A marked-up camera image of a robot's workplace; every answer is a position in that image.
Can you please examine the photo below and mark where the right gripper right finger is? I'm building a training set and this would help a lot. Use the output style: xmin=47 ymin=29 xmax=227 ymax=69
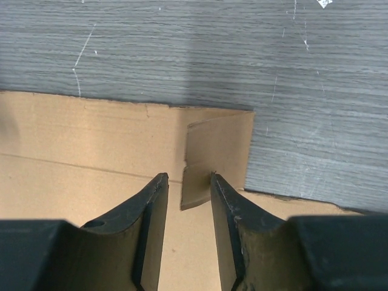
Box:
xmin=210 ymin=173 xmax=312 ymax=290

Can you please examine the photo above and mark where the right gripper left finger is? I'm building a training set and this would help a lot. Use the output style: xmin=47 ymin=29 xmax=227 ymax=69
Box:
xmin=79 ymin=173 xmax=169 ymax=290

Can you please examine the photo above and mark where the brown cardboard box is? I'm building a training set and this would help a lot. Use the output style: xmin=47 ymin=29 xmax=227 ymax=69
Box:
xmin=0 ymin=90 xmax=364 ymax=291

